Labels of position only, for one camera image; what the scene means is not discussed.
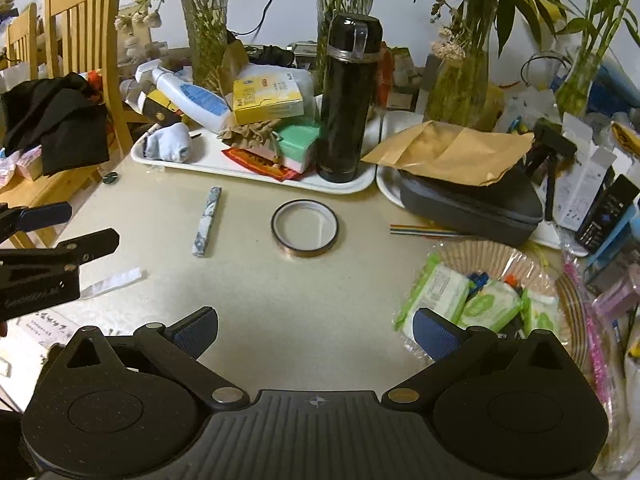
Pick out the wooden chair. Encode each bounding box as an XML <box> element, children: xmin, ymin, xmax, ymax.
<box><xmin>5</xmin><ymin>2</ymin><xmax>41</xmax><ymax>68</ymax></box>
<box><xmin>0</xmin><ymin>0</ymin><xmax>136</xmax><ymax>248</ymax></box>

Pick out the brown drawstring pouch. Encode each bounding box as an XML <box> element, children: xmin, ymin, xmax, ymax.
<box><xmin>217</xmin><ymin>119</ymin><xmax>281</xmax><ymax>153</ymax></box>

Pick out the black folded tripod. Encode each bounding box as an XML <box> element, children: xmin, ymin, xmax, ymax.
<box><xmin>532</xmin><ymin>119</ymin><xmax>578</xmax><ymax>222</ymax></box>

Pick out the dark grey zip case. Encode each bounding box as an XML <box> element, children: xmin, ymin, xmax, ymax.
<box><xmin>398</xmin><ymin>160</ymin><xmax>545</xmax><ymax>247</ymax></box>

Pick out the brown paper envelope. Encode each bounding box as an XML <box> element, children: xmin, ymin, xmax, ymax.
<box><xmin>360</xmin><ymin>121</ymin><xmax>536</xmax><ymax>188</ymax></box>

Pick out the white product box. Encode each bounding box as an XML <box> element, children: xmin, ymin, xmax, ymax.
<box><xmin>555</xmin><ymin>112</ymin><xmax>617</xmax><ymax>231</ymax></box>

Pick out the black thermos bottle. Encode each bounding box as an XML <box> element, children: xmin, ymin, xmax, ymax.
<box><xmin>316</xmin><ymin>14</ymin><xmax>383</xmax><ymax>183</ymax></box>

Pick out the white plastic bag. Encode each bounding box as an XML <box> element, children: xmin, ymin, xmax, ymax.
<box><xmin>0</xmin><ymin>147</ymin><xmax>21</xmax><ymax>186</ymax></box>

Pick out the black cloth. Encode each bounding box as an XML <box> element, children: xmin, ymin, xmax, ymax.
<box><xmin>0</xmin><ymin>72</ymin><xmax>111</xmax><ymax>177</ymax></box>

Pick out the red envelope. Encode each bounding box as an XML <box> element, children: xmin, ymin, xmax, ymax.
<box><xmin>221</xmin><ymin>147</ymin><xmax>301</xmax><ymax>182</ymax></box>

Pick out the green white box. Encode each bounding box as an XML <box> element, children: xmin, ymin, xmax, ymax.
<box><xmin>274</xmin><ymin>122</ymin><xmax>321</xmax><ymax>173</ymax></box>

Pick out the white plastic tray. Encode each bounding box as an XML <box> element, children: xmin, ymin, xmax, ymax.
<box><xmin>376</xmin><ymin>110</ymin><xmax>591</xmax><ymax>258</ymax></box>
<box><xmin>131</xmin><ymin>95</ymin><xmax>377</xmax><ymax>195</ymax></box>

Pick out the brown paper bag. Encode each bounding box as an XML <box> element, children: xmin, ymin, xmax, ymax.
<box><xmin>220</xmin><ymin>40</ymin><xmax>248</xmax><ymax>93</ymax></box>

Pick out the green white wet wipes packet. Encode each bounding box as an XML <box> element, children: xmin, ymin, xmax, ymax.
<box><xmin>457</xmin><ymin>280</ymin><xmax>523</xmax><ymax>333</ymax></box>
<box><xmin>395</xmin><ymin>252</ymin><xmax>473</xmax><ymax>333</ymax></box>
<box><xmin>520</xmin><ymin>290</ymin><xmax>561</xmax><ymax>338</ymax></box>

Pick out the blue product box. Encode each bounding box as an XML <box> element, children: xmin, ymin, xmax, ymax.
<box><xmin>584</xmin><ymin>210</ymin><xmax>640</xmax><ymax>281</ymax></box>

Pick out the white lotion bottle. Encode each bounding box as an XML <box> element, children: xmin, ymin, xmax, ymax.
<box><xmin>134</xmin><ymin>60</ymin><xmax>236</xmax><ymax>133</ymax></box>

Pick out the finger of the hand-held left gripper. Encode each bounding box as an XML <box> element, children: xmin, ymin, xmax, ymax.
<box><xmin>0</xmin><ymin>227</ymin><xmax>121</xmax><ymax>267</ymax></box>
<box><xmin>0</xmin><ymin>201</ymin><xmax>73</xmax><ymax>248</ymax></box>

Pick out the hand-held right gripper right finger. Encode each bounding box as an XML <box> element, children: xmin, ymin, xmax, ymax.
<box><xmin>382</xmin><ymin>307</ymin><xmax>576</xmax><ymax>406</ymax></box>

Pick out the white ribbon strip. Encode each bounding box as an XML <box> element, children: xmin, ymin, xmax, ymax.
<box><xmin>77</xmin><ymin>267</ymin><xmax>143</xmax><ymax>301</ymax></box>

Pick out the amber tape ring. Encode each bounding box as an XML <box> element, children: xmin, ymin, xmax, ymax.
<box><xmin>270</xmin><ymin>200</ymin><xmax>340</xmax><ymax>261</ymax></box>

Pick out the pink glitter strip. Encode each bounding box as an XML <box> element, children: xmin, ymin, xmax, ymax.
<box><xmin>562</xmin><ymin>252</ymin><xmax>615</xmax><ymax>411</ymax></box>

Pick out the marble patterned bar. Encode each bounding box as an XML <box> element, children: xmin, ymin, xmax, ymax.
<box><xmin>191</xmin><ymin>186</ymin><xmax>224</xmax><ymax>258</ymax></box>

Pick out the black box with gold emblem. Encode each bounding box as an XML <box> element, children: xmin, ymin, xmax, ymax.
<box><xmin>122</xmin><ymin>85</ymin><xmax>183</xmax><ymax>128</ymax></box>

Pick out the black product box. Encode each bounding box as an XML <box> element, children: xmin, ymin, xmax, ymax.
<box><xmin>575</xmin><ymin>175</ymin><xmax>640</xmax><ymax>254</ymax></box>

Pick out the yellow cardboard box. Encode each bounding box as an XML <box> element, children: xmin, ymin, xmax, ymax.
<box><xmin>232</xmin><ymin>72</ymin><xmax>305</xmax><ymax>125</ymax></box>

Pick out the pale pink packet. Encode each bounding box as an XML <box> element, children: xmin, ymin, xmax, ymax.
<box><xmin>592</xmin><ymin>280</ymin><xmax>640</xmax><ymax>317</ymax></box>

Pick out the pink box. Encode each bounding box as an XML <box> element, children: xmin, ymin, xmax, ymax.
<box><xmin>15</xmin><ymin>145</ymin><xmax>46</xmax><ymax>181</ymax></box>

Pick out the rainbow ribbon cable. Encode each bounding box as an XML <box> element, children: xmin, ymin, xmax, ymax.
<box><xmin>390</xmin><ymin>222</ymin><xmax>458</xmax><ymax>237</ymax></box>

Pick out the printed calendar card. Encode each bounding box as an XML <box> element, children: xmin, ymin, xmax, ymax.
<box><xmin>0</xmin><ymin>310</ymin><xmax>81</xmax><ymax>413</ymax></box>

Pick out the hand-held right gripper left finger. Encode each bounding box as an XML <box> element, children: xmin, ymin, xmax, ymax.
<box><xmin>62</xmin><ymin>306</ymin><xmax>251</xmax><ymax>406</ymax></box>

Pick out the white sock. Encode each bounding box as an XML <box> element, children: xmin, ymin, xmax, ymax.
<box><xmin>142</xmin><ymin>125</ymin><xmax>193</xmax><ymax>163</ymax></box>

